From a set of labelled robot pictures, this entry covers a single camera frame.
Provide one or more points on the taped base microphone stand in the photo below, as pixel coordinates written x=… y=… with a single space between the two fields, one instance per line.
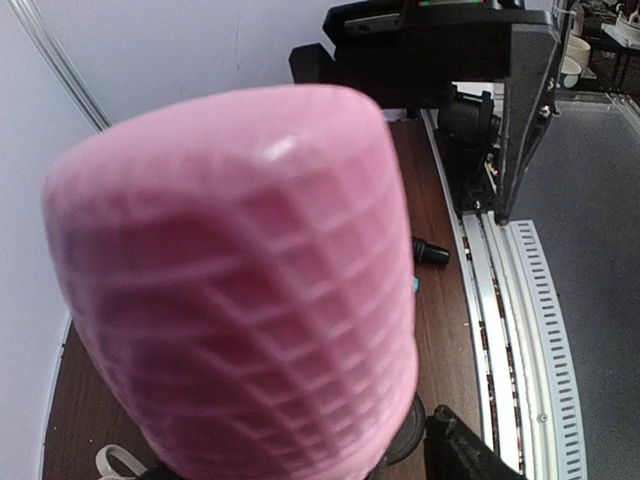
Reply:
x=405 y=441

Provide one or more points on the white ceramic mug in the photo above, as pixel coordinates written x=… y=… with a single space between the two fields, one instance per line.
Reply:
x=113 y=462

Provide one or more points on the front aluminium rail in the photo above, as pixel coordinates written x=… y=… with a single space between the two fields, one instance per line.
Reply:
x=553 y=298

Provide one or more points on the right aluminium frame post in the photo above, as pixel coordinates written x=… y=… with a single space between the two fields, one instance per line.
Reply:
x=32 y=21

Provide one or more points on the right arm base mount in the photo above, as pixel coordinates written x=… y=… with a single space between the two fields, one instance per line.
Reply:
x=467 y=136

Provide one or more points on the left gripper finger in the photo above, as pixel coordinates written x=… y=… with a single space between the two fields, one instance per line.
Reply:
x=452 y=451

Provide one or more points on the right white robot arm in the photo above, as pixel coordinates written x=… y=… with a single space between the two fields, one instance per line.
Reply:
x=410 y=54

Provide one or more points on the pink toy microphone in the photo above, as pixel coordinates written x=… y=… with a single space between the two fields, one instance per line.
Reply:
x=239 y=269

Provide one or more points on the black toy microphone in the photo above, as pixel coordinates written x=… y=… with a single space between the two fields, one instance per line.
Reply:
x=425 y=253

